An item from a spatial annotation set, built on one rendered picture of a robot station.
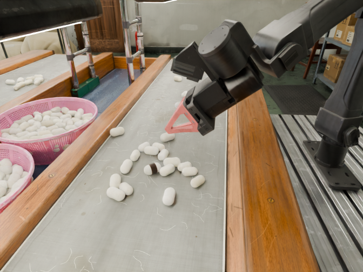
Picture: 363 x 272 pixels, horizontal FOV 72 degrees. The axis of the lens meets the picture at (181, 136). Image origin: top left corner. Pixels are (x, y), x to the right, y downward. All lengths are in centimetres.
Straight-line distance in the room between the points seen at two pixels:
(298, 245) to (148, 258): 21
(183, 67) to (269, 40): 15
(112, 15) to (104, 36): 42
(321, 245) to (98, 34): 499
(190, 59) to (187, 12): 445
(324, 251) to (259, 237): 18
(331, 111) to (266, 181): 26
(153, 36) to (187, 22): 68
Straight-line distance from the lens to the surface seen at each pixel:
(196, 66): 44
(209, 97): 44
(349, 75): 64
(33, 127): 80
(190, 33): 492
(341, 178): 71
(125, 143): 63
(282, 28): 47
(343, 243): 58
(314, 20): 49
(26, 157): 63
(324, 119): 68
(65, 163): 56
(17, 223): 47
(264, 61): 44
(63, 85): 108
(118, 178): 50
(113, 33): 512
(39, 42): 352
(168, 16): 492
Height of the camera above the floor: 107
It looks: 31 degrees down
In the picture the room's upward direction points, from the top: straight up
